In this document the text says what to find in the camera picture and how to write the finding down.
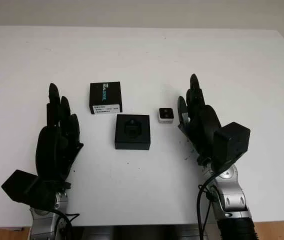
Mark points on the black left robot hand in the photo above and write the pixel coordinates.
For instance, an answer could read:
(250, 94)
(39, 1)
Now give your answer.
(54, 150)

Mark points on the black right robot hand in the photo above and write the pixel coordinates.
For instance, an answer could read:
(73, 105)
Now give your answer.
(205, 125)

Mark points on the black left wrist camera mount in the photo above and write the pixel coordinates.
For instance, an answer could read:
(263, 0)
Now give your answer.
(19, 185)

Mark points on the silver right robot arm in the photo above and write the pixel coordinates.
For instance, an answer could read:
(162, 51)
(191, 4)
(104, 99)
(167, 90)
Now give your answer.
(232, 200)

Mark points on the small silver depth camera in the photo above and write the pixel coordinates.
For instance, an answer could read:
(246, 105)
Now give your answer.
(166, 115)

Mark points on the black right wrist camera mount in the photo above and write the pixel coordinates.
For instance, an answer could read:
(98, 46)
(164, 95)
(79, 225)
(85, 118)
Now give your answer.
(232, 142)

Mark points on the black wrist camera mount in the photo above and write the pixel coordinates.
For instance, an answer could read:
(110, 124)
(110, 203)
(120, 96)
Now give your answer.
(19, 185)
(232, 142)

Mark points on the black RealSense box lid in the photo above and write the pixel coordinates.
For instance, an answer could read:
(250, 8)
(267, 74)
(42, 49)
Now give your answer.
(105, 96)

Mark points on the black camera box base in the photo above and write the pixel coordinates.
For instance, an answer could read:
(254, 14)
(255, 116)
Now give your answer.
(132, 132)

